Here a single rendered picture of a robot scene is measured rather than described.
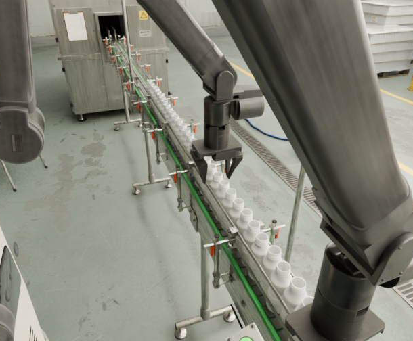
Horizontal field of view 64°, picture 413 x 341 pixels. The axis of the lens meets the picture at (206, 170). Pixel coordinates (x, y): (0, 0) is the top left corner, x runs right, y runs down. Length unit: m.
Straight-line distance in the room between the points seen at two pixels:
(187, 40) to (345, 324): 0.49
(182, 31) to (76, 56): 3.98
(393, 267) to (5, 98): 0.57
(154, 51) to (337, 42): 4.50
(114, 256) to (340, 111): 2.48
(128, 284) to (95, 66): 3.02
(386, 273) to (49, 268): 2.49
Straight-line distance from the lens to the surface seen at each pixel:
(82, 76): 4.66
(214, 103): 0.68
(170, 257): 2.53
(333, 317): 0.41
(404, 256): 0.34
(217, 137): 0.71
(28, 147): 0.63
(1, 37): 0.60
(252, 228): 1.01
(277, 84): 0.17
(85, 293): 2.44
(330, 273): 0.38
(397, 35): 7.20
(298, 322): 0.45
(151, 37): 4.66
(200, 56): 0.63
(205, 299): 1.94
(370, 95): 0.21
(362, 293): 0.38
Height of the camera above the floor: 1.83
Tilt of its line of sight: 32 degrees down
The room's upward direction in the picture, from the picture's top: straight up
